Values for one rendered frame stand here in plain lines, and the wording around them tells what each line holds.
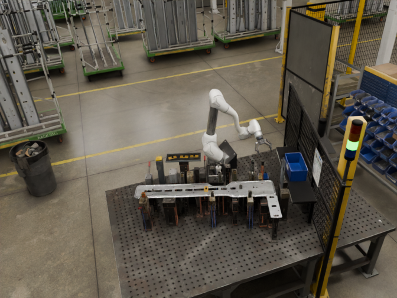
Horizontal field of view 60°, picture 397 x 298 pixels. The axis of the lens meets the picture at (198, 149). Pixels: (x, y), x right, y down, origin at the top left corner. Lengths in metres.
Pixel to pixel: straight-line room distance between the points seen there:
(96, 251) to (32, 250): 0.79
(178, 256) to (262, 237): 0.80
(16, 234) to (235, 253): 2.97
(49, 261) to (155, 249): 1.62
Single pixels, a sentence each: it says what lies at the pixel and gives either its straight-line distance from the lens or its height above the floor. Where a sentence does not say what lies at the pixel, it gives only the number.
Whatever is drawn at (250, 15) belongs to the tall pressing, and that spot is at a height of 0.74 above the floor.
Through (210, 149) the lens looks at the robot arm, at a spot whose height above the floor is 1.06.
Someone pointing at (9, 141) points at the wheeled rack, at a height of 0.27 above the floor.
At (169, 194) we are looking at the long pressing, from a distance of 3.39.
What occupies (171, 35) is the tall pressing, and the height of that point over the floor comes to 0.56.
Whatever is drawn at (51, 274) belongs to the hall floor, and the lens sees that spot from 4.42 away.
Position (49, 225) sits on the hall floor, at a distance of 4.99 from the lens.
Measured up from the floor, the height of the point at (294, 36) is 1.61.
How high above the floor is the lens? 3.22
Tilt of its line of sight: 34 degrees down
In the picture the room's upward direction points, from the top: 4 degrees counter-clockwise
